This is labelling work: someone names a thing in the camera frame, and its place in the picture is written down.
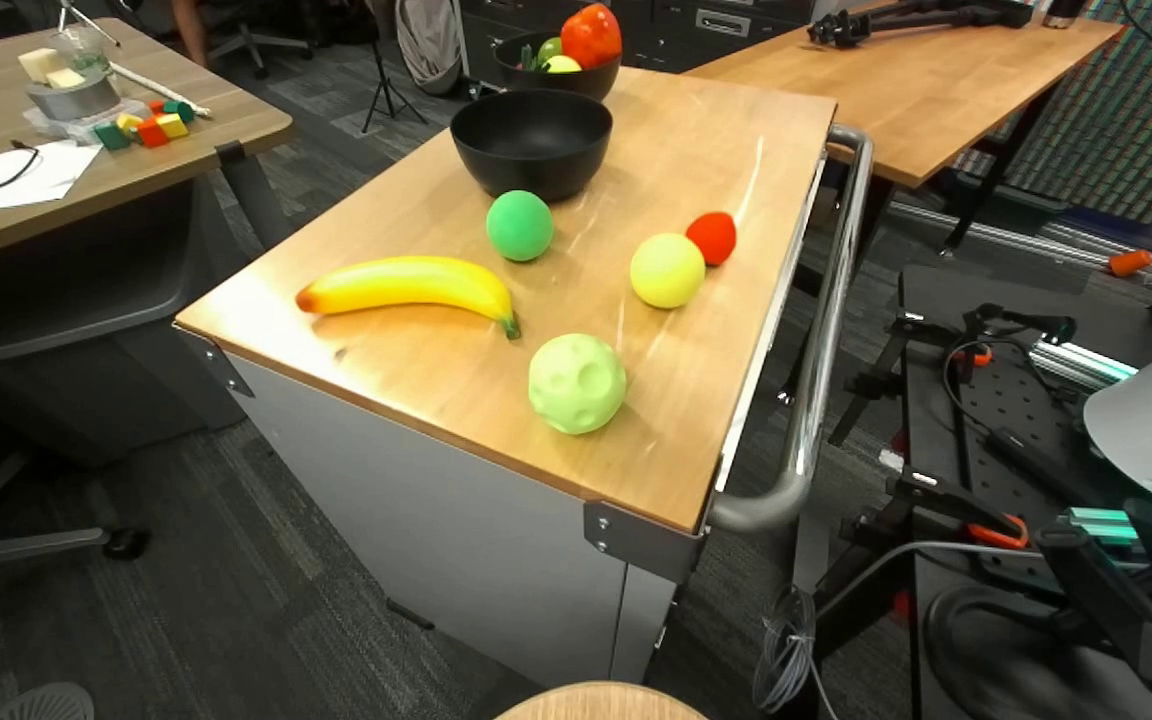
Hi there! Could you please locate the yellow foam ball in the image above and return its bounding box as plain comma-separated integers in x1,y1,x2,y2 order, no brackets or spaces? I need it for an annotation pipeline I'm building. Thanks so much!
627,226,711,317

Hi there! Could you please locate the dark green foam ball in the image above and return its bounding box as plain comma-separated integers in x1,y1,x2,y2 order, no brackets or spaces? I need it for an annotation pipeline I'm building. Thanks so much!
481,188,562,268

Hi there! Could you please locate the yellow toy banana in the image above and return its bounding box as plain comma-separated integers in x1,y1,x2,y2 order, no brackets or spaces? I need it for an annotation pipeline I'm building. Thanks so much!
294,251,528,342

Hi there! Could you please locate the black plastic bowl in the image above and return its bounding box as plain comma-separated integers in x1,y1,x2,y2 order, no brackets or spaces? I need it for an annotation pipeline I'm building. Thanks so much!
447,88,617,207
503,30,623,103

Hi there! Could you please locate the white cart with wooden top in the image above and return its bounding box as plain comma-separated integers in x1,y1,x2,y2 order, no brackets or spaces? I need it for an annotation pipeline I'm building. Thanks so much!
171,63,843,690

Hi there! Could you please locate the orange fruit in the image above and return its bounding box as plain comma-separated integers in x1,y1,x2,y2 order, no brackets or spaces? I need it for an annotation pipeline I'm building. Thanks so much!
558,0,627,70

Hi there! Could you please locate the round wooden stool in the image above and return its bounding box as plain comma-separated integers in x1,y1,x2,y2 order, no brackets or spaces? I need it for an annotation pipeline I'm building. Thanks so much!
494,674,718,720

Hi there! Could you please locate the light wooden table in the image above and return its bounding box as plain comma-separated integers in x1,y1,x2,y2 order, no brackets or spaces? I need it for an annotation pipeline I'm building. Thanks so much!
683,8,1130,192

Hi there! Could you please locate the black folded tripod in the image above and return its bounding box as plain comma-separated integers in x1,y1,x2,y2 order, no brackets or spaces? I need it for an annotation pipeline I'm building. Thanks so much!
804,0,1052,52

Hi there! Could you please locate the black office chair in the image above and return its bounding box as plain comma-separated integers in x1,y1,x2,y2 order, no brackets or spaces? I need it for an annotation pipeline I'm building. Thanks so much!
201,0,321,76

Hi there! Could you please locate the wooden office desk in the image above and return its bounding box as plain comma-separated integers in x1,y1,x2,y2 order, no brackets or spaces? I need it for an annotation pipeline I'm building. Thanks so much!
0,13,300,470

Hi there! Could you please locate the white plastic rod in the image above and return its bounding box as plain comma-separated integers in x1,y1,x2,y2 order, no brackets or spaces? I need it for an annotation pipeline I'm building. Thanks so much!
106,56,215,121

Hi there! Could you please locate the aluminium profile bar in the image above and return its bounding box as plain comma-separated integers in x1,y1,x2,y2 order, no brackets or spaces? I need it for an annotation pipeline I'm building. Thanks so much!
1023,332,1146,393

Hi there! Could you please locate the small orange tool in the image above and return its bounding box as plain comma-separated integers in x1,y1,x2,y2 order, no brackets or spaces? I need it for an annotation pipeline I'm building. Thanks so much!
1106,245,1152,283

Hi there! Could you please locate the office chair star base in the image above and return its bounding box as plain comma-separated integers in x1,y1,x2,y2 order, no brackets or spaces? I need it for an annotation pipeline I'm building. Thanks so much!
0,412,152,580

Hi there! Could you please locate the clear plastic food container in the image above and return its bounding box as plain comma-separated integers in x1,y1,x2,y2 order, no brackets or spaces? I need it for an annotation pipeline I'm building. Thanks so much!
16,43,123,127

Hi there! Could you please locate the clear plastic cup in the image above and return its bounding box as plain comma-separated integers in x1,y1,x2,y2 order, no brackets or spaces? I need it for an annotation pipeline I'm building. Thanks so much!
55,20,117,80

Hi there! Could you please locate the white paper sheet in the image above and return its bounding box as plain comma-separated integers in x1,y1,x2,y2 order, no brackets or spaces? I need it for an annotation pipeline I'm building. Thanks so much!
0,137,108,223

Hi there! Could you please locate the green fabric partition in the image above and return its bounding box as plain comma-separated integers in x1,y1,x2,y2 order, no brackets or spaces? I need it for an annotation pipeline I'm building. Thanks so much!
1002,0,1152,251

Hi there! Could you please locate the grey chair seat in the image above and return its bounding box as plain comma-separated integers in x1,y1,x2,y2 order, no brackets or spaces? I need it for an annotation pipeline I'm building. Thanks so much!
0,674,99,720

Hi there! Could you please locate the metal cart handle bar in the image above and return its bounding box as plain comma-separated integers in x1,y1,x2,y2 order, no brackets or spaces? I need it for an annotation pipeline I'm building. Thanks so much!
705,122,877,541

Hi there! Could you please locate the black camera tripod stand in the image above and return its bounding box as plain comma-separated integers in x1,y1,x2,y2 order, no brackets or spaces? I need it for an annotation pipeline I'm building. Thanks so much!
355,0,435,137

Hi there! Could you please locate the grey cable bundle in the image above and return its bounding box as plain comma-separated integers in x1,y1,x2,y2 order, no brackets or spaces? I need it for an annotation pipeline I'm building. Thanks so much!
750,584,860,720

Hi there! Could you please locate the orange handled clamp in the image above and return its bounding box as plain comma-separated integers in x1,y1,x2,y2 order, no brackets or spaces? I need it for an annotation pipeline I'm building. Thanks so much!
952,507,1035,554

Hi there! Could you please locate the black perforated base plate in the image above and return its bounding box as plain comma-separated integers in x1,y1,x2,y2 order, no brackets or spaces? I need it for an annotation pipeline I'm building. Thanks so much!
894,260,1152,720

